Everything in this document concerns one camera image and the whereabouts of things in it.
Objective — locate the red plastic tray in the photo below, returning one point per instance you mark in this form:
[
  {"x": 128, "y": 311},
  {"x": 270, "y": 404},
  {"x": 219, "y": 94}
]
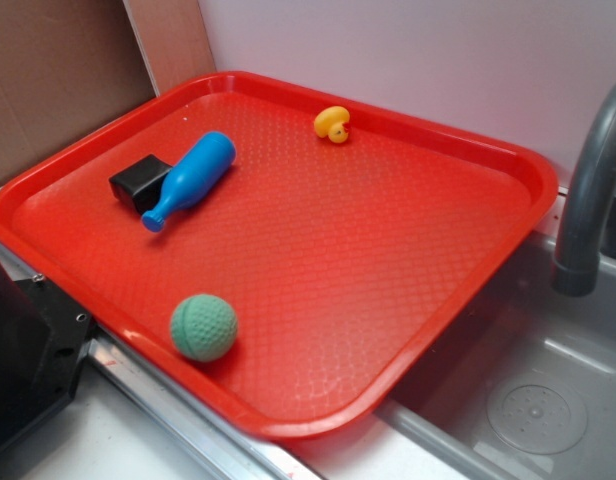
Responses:
[{"x": 343, "y": 263}]

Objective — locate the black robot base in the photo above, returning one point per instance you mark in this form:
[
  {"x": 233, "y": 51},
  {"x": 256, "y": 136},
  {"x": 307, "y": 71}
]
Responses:
[{"x": 44, "y": 335}]

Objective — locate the brown cardboard panel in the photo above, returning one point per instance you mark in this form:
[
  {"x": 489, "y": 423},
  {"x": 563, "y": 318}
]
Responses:
[{"x": 67, "y": 68}]

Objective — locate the light wooden board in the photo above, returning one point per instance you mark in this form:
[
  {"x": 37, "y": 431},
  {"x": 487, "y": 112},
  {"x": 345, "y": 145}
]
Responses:
[{"x": 172, "y": 39}]

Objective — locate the green dimpled ball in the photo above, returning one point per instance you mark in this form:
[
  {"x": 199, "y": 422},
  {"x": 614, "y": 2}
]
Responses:
[{"x": 204, "y": 328}]

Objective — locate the yellow rubber duck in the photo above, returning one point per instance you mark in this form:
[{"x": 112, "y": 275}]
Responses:
[{"x": 333, "y": 123}]

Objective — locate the grey toy sink basin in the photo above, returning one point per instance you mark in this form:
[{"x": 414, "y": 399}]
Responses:
[{"x": 522, "y": 385}]

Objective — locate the blue plastic toy bottle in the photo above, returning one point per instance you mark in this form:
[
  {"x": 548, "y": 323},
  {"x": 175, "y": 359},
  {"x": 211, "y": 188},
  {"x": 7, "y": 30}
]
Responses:
[{"x": 192, "y": 178}]

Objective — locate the grey toy faucet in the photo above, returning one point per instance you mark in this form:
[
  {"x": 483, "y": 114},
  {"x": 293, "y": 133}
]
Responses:
[{"x": 588, "y": 225}]

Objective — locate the black rectangular block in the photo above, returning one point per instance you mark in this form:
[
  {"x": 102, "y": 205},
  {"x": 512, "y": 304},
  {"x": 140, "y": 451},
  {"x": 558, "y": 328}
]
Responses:
[{"x": 138, "y": 186}]

